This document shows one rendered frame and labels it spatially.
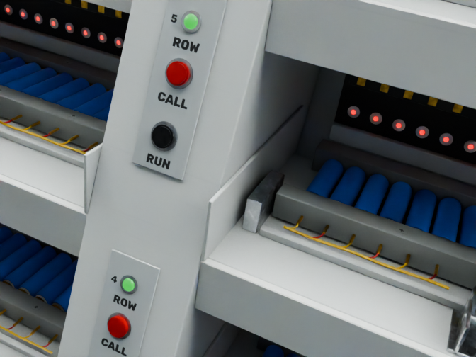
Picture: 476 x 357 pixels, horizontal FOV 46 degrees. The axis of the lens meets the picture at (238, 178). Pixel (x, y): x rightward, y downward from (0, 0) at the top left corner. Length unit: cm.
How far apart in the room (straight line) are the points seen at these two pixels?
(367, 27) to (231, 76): 9
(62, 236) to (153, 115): 13
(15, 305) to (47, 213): 15
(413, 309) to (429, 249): 5
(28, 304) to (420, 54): 42
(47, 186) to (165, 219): 11
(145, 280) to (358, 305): 15
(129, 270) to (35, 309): 18
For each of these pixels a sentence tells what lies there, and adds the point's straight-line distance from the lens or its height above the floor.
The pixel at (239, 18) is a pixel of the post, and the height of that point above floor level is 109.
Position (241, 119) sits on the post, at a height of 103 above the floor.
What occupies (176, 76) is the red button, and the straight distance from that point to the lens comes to 37.
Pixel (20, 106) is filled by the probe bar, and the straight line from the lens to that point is 54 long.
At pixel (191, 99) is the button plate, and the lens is 37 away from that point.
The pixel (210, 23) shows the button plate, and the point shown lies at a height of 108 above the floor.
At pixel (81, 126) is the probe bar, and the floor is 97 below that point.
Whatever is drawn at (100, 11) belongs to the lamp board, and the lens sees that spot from 60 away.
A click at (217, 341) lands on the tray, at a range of 52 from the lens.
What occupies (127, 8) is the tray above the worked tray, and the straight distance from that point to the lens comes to 41.
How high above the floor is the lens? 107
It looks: 13 degrees down
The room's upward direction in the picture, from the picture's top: 15 degrees clockwise
